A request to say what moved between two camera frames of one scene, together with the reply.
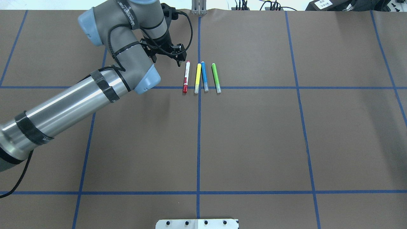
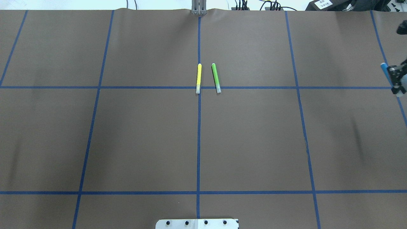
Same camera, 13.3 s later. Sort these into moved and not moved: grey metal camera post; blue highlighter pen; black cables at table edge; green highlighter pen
Moved: blue highlighter pen
Not moved: grey metal camera post; black cables at table edge; green highlighter pen
